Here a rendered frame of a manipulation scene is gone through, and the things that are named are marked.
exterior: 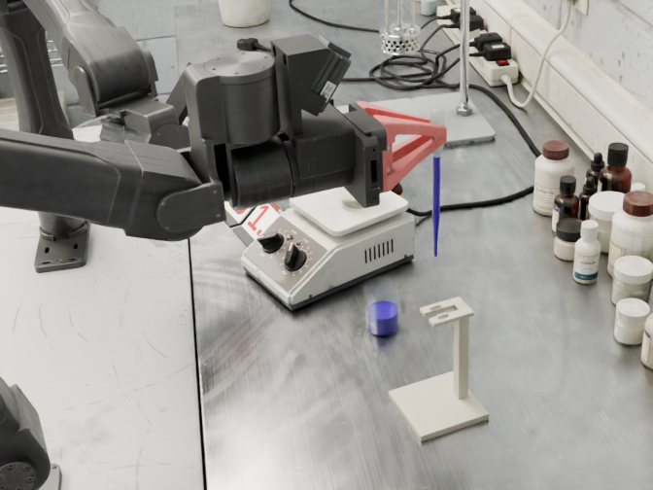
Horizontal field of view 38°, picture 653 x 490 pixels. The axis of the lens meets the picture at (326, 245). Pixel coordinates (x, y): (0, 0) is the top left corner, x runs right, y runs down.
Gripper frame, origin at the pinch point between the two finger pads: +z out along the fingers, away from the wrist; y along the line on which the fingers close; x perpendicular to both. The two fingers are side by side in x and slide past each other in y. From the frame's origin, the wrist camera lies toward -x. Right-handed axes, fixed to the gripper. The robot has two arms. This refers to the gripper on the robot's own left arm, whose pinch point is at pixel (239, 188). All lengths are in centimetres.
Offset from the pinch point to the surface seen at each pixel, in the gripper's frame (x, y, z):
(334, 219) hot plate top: -2.8, -8.3, 9.3
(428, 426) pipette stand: 9.3, -38.9, 7.8
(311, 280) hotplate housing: 5.1, -11.8, 8.1
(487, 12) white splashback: -50, 45, 64
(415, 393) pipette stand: 7.8, -33.9, 9.4
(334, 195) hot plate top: -5.1, -3.0, 11.9
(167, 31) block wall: -15, 227, 101
